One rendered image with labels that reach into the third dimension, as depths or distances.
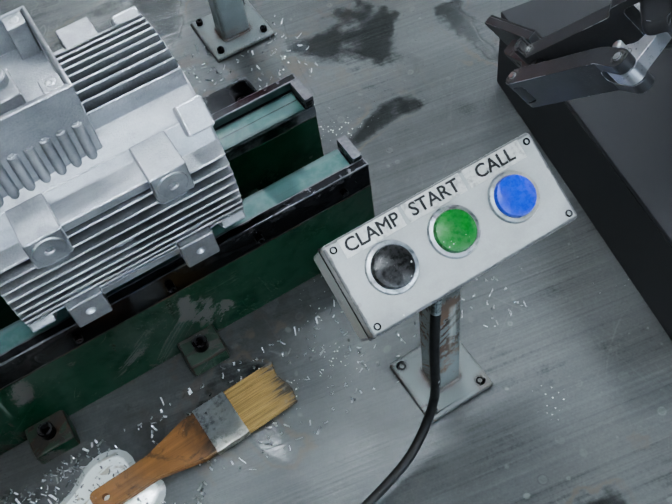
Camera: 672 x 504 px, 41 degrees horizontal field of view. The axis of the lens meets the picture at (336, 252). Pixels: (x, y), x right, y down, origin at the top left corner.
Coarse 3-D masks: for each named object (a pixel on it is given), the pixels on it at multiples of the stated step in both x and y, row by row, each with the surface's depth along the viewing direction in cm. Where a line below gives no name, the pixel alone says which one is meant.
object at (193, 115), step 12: (120, 12) 73; (132, 12) 73; (180, 108) 66; (192, 108) 67; (204, 108) 67; (180, 120) 67; (192, 120) 67; (204, 120) 67; (192, 132) 67; (240, 216) 77; (36, 324) 73; (48, 324) 74
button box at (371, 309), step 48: (528, 144) 63; (432, 192) 61; (480, 192) 62; (336, 240) 60; (384, 240) 60; (432, 240) 60; (480, 240) 61; (528, 240) 62; (336, 288) 62; (384, 288) 59; (432, 288) 60
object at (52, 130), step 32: (0, 32) 67; (32, 32) 67; (0, 64) 68; (32, 64) 67; (0, 96) 64; (32, 96) 65; (64, 96) 62; (0, 128) 61; (32, 128) 62; (64, 128) 64; (0, 160) 63; (32, 160) 64; (64, 160) 66; (0, 192) 65
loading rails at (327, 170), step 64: (256, 128) 88; (256, 192) 83; (320, 192) 82; (256, 256) 84; (0, 320) 87; (64, 320) 77; (128, 320) 80; (192, 320) 85; (0, 384) 77; (64, 384) 82; (0, 448) 84; (64, 448) 83
